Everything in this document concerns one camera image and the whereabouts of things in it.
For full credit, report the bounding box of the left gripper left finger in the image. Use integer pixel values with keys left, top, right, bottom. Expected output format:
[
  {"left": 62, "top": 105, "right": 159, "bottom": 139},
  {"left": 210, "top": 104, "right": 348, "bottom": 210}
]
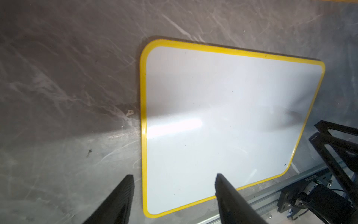
[{"left": 84, "top": 175, "right": 135, "bottom": 224}]

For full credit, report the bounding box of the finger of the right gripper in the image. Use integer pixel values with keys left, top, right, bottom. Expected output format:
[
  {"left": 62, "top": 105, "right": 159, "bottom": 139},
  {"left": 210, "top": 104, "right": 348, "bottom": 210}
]
[
  {"left": 309, "top": 132, "right": 358, "bottom": 207},
  {"left": 314, "top": 120, "right": 358, "bottom": 137}
]

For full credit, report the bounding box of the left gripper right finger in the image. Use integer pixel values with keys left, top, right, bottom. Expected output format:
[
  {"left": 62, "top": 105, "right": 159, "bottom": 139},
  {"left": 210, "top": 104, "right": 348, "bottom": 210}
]
[{"left": 215, "top": 173, "right": 266, "bottom": 224}]

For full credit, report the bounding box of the yellow-framed whiteboard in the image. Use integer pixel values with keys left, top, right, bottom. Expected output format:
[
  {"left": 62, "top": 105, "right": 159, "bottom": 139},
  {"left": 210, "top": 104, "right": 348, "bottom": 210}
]
[{"left": 139, "top": 39, "right": 325, "bottom": 218}]

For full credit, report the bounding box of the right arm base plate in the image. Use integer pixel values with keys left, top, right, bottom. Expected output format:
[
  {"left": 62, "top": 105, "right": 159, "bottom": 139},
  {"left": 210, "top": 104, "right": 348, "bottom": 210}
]
[{"left": 277, "top": 169, "right": 358, "bottom": 224}]

